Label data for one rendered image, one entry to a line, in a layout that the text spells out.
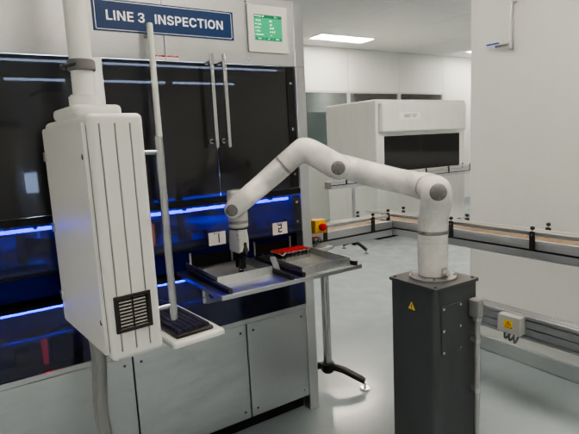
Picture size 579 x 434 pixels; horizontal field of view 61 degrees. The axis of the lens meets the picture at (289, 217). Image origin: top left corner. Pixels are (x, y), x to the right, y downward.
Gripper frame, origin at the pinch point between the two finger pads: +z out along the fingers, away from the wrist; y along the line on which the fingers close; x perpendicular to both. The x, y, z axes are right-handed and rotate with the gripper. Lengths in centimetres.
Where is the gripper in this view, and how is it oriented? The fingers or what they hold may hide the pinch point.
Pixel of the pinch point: (240, 263)
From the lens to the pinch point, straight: 213.2
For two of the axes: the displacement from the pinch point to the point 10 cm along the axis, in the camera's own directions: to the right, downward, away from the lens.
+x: 8.3, -1.2, 5.4
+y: 5.5, 1.1, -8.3
